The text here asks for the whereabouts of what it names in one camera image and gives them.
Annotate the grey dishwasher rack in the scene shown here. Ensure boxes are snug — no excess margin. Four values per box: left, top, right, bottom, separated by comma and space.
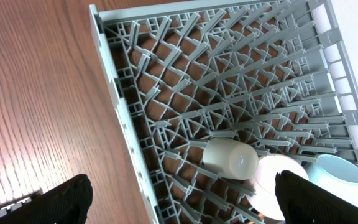
89, 0, 358, 223

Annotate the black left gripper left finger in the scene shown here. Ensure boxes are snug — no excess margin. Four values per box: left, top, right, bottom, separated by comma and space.
0, 174, 93, 224

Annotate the cream white cup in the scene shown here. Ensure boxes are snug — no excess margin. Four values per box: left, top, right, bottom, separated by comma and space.
203, 138, 259, 180

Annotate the light blue bowl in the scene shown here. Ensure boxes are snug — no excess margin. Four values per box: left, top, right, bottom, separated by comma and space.
305, 154, 358, 207

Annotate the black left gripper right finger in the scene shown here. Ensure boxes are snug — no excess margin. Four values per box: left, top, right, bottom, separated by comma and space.
275, 170, 358, 224

